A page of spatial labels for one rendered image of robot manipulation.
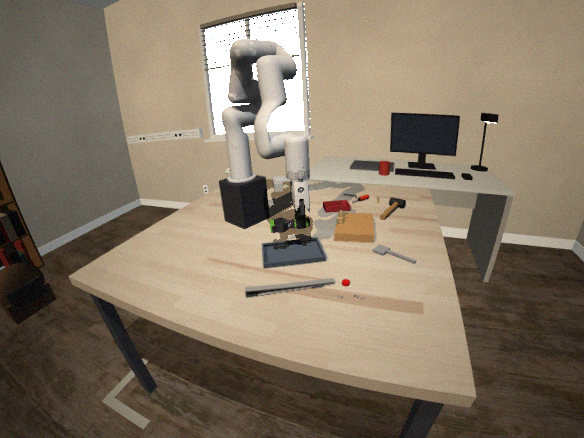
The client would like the black rubber mallet with wooden handle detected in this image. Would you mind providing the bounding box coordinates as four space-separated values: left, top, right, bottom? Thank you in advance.
380 197 406 220

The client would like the grey flat bar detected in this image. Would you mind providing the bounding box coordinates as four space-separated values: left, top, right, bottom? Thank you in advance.
245 278 335 298

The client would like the tan wooden board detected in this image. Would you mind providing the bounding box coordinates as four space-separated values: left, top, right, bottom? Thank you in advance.
334 212 375 243

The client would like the red rectangular tray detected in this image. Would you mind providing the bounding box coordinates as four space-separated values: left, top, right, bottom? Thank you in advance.
323 200 351 213

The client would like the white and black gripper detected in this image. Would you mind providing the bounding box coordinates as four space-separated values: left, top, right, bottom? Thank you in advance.
290 177 310 229

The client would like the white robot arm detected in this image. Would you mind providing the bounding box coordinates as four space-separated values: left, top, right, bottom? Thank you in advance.
221 39 310 192

